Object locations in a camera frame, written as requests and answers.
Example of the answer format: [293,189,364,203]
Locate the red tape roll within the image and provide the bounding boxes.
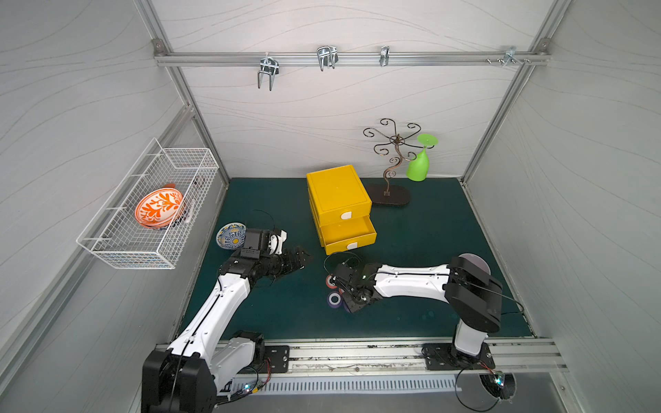
[325,275,337,289]

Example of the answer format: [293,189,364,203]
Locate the yellow plastic drawer cabinet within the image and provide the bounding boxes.
[306,165,377,256]

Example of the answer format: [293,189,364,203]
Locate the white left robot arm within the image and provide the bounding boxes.
[141,247,312,412]

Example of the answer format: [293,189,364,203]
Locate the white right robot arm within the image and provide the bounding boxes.
[325,253,504,361]

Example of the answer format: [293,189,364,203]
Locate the purple tape roll left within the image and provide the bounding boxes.
[327,292,343,309]

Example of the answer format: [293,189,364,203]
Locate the blue yellow patterned plate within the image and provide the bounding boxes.
[215,222,247,251]

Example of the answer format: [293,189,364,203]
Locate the bronze scroll metal stand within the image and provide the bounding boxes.
[363,118,422,207]

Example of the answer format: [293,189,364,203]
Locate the purple grey bowl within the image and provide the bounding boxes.
[459,253,491,278]

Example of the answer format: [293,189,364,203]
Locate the green plastic wine glass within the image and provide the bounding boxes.
[406,134,438,182]

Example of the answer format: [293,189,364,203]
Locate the orange white patterned bowl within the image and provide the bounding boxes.
[134,187,185,229]

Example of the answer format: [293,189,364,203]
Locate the metal double hook left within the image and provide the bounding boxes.
[258,56,280,91]

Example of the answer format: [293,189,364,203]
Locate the metal double hook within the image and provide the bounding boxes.
[317,46,339,72]
[258,56,280,91]

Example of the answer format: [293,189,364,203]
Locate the metal double hook middle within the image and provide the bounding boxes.
[317,46,339,72]

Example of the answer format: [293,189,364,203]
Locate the metal single hook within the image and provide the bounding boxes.
[379,46,390,67]

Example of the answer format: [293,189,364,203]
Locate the metal hook right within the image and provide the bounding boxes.
[485,46,532,68]

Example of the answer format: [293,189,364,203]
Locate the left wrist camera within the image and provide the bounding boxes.
[240,229,287,259]

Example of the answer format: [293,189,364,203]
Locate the white wire basket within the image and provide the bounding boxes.
[77,139,219,269]

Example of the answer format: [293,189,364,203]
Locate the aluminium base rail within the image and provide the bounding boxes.
[216,337,568,380]

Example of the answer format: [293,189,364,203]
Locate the aluminium top rail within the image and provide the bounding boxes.
[154,50,551,68]

